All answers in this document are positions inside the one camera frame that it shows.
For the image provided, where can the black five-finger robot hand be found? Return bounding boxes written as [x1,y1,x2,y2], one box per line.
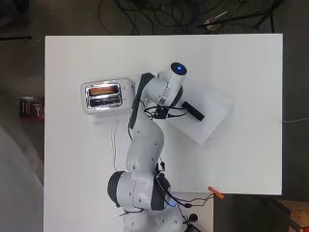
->
[169,86,184,108]

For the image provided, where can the black block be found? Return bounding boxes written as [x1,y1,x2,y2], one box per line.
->
[181,101,206,123]

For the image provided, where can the large white flat box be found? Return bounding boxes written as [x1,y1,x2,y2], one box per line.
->
[154,78,235,147]

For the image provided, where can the white steel toaster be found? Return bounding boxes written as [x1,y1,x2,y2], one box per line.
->
[79,77,136,116]

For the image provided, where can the orange clamp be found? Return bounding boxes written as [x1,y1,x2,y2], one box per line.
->
[207,186,225,200]

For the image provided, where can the black and red box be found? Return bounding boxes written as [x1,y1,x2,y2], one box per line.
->
[18,95,45,122]

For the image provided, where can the wooden crate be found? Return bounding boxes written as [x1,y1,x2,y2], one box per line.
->
[275,199,309,232]

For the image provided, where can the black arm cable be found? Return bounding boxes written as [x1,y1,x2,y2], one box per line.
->
[143,105,188,121]

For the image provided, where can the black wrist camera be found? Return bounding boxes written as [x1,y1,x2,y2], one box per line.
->
[154,105,170,120]

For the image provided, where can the black floor cables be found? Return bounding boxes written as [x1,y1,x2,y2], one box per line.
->
[98,0,286,36]

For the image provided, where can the thin toaster power cord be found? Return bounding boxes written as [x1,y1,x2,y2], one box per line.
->
[110,118,120,171]

